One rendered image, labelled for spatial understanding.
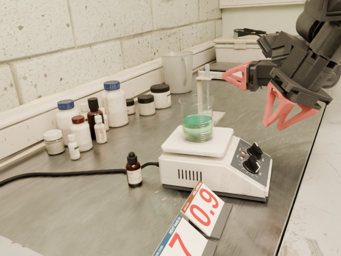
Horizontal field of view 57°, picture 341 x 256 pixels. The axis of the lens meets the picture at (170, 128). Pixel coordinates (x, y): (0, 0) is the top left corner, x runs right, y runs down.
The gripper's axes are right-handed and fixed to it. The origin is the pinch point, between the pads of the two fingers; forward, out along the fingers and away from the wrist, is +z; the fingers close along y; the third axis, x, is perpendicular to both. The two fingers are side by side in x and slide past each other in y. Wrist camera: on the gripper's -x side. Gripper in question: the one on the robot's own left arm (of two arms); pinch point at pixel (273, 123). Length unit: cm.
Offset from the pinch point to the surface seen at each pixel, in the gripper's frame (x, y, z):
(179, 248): 19.3, 19.8, 12.2
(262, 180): 8.4, 2.6, 7.0
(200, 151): 2.8, 13.2, 7.7
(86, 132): -22.1, 27.9, 27.1
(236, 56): -93, -45, 16
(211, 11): -131, -40, 8
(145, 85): -65, 3, 31
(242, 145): -1.2, 2.3, 7.1
